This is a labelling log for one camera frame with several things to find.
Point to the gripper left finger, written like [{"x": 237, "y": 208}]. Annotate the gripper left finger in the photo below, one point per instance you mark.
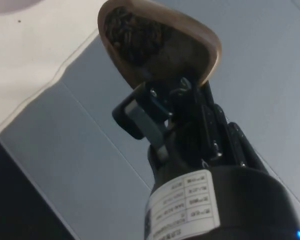
[{"x": 145, "y": 120}]

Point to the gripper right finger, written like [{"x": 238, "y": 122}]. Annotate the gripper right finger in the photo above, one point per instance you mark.
[{"x": 215, "y": 130}]

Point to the brown cup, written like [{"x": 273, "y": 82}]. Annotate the brown cup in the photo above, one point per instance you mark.
[{"x": 210, "y": 52}]

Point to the coffee beans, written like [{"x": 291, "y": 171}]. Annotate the coffee beans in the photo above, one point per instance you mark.
[{"x": 132, "y": 35}]

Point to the pale lockers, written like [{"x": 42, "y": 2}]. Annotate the pale lockers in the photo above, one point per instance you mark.
[{"x": 265, "y": 50}]

